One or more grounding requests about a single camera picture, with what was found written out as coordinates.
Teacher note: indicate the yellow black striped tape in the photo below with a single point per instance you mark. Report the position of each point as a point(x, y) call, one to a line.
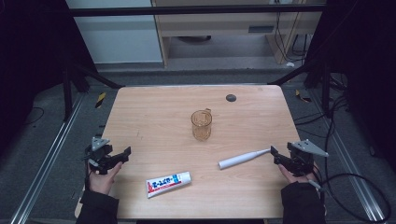
point(302, 97)
point(100, 100)

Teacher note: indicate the amber transparent plastic cup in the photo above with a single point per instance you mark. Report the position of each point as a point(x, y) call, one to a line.
point(201, 132)

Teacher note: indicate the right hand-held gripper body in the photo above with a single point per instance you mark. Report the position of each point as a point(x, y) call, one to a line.
point(303, 158)

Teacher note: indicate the black metal stand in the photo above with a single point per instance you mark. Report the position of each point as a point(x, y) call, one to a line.
point(67, 93)
point(325, 90)

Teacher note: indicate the person's left hand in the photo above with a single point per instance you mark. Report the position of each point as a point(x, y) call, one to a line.
point(101, 182)

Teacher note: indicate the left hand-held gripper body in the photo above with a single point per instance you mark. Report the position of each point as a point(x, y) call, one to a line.
point(100, 155)

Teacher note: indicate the black horizontal bar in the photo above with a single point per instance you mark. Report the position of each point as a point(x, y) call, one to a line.
point(193, 10)

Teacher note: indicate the light wooden desk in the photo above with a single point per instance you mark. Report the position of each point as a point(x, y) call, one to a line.
point(224, 23)

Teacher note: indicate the black curtain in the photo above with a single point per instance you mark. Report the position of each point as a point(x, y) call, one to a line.
point(364, 62)
point(31, 62)

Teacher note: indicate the aluminium floor rail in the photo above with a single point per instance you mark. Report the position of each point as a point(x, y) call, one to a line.
point(42, 166)
point(348, 158)

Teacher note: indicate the white electric toothbrush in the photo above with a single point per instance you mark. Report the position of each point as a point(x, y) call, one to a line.
point(239, 159)

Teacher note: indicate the small white floor object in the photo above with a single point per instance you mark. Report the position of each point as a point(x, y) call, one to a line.
point(290, 64)

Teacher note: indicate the person's right hand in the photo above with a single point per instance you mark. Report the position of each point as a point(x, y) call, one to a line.
point(295, 179)

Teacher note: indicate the white toothpaste tube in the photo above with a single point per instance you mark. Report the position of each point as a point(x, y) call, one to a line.
point(168, 184)

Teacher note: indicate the white cabinet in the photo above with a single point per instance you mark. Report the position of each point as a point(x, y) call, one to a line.
point(118, 34)

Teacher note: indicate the dark round table grommet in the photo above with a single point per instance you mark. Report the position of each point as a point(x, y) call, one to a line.
point(231, 98)

